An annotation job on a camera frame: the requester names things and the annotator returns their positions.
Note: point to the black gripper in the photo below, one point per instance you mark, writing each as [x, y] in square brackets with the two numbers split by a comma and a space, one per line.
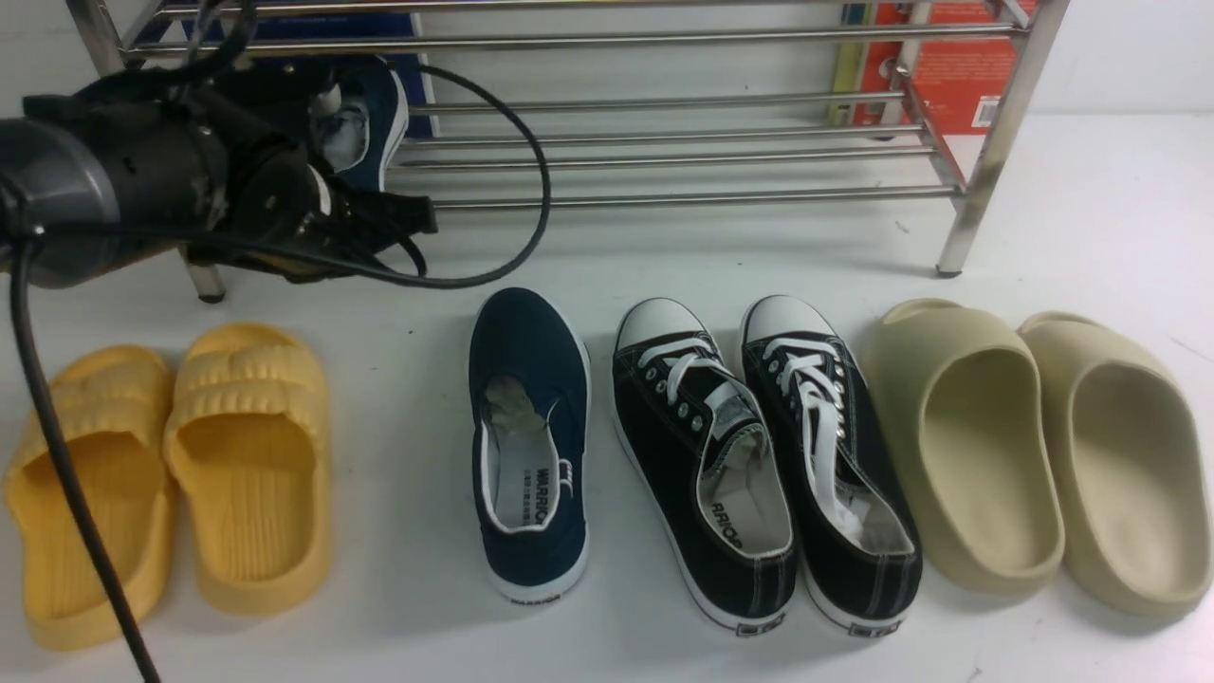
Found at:
[279, 197]

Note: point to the navy canvas sneaker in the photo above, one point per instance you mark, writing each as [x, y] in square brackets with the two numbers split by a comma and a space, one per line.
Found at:
[530, 388]
[359, 122]

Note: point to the beige foam slide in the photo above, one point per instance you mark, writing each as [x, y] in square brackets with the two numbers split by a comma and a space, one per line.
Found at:
[957, 392]
[1127, 461]

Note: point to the right yellow slipper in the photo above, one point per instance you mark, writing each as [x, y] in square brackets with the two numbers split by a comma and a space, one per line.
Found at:
[249, 444]

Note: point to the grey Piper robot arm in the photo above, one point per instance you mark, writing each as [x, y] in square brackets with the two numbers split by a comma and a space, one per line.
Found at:
[137, 171]

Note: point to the black lace-up sneaker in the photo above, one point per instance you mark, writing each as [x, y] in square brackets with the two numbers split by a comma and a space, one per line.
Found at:
[860, 548]
[698, 440]

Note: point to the right black lace-up sneaker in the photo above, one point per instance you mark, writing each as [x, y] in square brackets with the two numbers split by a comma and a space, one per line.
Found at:
[860, 548]

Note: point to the stainless steel shoe rack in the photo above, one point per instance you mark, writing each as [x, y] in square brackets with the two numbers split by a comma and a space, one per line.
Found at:
[655, 104]

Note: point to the left beige foam slide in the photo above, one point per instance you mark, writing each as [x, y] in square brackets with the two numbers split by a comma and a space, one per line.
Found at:
[957, 392]

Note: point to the left black lace-up sneaker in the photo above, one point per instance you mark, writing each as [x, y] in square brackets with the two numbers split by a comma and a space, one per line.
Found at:
[698, 440]

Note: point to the right beige foam slide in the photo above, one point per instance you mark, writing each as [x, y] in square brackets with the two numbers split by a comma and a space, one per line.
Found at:
[1127, 461]

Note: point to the red box behind rack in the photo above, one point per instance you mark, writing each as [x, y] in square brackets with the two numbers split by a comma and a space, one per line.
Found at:
[961, 82]

